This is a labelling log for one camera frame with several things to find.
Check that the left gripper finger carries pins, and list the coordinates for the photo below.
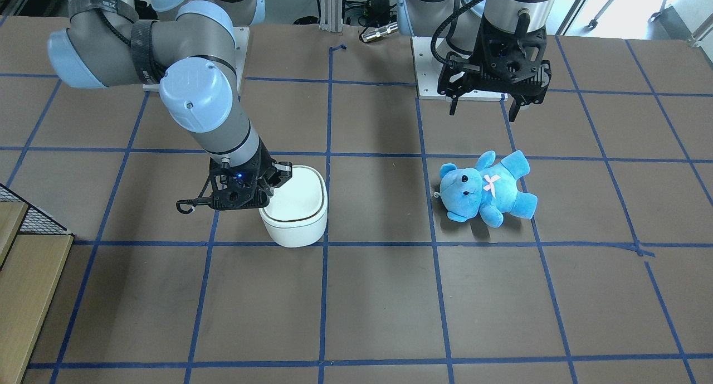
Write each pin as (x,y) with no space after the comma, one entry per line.
(453,104)
(518,102)

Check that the wooden shelf with mesh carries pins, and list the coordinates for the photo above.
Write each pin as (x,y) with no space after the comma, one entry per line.
(34,251)

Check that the blue teddy bear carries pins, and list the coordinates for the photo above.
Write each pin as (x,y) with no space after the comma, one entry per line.
(489,189)

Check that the aluminium frame post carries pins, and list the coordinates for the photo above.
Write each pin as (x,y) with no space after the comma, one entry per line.
(331,16)

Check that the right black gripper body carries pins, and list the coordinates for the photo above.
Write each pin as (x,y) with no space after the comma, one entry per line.
(266,174)

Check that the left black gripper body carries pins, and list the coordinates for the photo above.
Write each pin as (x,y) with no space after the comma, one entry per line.
(482,48)

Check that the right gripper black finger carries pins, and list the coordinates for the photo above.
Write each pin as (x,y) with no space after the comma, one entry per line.
(278,174)

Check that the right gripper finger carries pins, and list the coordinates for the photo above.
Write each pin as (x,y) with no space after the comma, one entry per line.
(189,205)

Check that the silver cylinder connector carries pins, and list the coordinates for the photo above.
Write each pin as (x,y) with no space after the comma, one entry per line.
(374,34)

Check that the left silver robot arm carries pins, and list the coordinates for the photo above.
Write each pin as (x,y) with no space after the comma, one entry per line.
(445,26)

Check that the white trash can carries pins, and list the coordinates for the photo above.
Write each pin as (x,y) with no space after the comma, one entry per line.
(297,213)

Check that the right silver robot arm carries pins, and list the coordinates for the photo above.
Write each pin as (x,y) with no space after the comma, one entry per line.
(190,54)

